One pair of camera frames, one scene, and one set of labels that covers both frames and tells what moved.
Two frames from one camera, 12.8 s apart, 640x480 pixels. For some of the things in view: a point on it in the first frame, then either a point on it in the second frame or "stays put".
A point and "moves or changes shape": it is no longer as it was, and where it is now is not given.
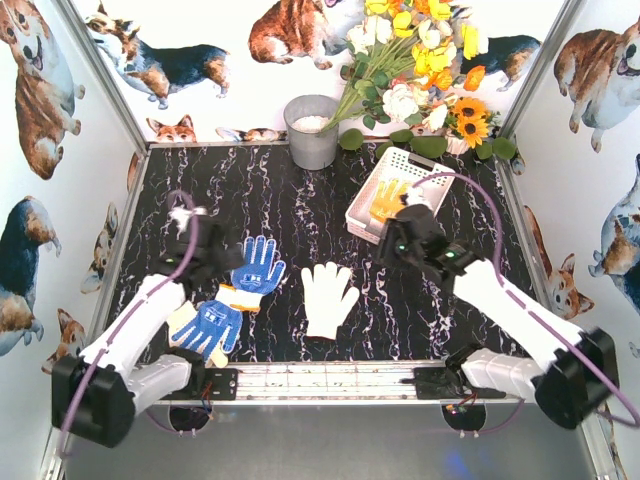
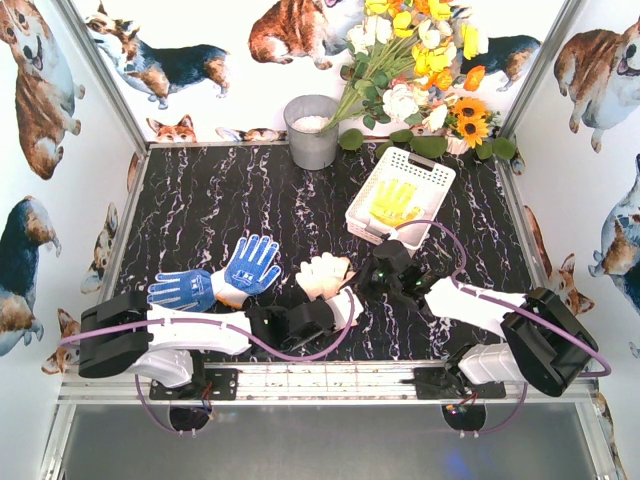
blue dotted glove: x=258 y=275 moves or changes shape
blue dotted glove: x=213 y=326 moves or changes shape
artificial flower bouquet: x=407 y=59 stays put
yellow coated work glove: x=387 y=199 stays put
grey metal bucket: x=305 y=116 stays put
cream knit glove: x=327 y=298 moves or changes shape
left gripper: x=220 y=257 -> x=329 y=308
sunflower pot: x=467 y=124 stays put
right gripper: x=400 y=232 -> x=386 y=255
